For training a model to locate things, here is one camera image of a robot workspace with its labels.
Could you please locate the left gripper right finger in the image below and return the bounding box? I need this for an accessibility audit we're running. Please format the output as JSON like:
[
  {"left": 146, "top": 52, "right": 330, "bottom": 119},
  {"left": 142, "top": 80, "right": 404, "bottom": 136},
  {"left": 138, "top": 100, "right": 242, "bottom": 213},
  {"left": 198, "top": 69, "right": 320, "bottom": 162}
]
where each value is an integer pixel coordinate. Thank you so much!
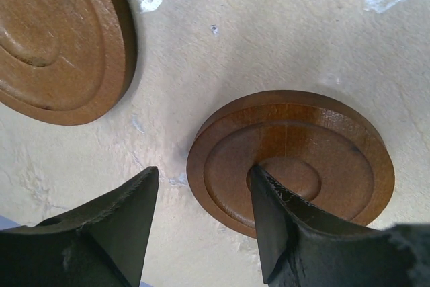
[{"left": 250, "top": 165, "right": 429, "bottom": 286}]

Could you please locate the brown ringed coaster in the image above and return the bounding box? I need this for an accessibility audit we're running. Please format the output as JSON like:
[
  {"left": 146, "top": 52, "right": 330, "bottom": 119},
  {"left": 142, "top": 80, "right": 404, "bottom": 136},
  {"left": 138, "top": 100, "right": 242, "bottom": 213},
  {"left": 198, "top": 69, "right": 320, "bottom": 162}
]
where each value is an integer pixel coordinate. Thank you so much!
[
  {"left": 186, "top": 90, "right": 395, "bottom": 237},
  {"left": 1, "top": 0, "right": 138, "bottom": 126}
]

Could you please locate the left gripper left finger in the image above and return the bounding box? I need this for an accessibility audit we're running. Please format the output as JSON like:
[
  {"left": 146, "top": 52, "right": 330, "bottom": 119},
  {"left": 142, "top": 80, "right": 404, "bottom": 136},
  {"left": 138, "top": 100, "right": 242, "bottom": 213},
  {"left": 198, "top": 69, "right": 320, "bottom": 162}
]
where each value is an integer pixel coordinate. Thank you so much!
[{"left": 1, "top": 167, "right": 159, "bottom": 286}]

